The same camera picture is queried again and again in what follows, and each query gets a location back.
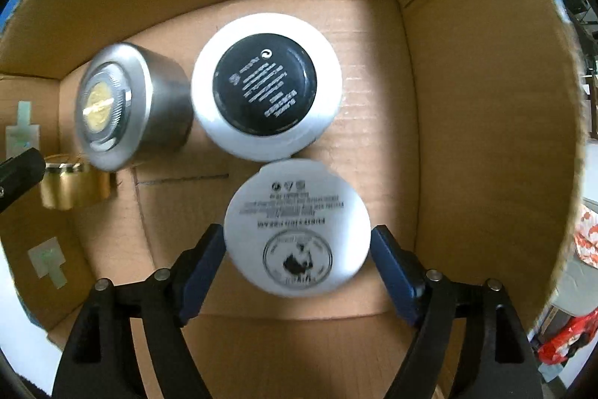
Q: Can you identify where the gold lid jar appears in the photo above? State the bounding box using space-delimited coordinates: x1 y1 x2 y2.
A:
40 154 111 211

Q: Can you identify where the silver jar gold centre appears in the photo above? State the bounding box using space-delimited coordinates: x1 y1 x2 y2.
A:
74 43 194 172

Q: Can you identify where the white purifying cream jar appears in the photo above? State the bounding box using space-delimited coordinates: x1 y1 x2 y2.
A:
223 159 371 298

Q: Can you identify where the white jar black lid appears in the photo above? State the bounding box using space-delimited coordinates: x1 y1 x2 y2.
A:
191 13 343 162

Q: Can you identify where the red plastic bag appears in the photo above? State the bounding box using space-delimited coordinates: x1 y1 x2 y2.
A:
537 309 598 366

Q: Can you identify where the grey office chair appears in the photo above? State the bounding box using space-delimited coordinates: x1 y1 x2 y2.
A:
551 254 598 317

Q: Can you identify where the orange white cloth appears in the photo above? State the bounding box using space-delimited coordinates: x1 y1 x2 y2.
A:
574 205 598 268

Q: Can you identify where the open cardboard box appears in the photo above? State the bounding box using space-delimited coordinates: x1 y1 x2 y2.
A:
1 0 585 398

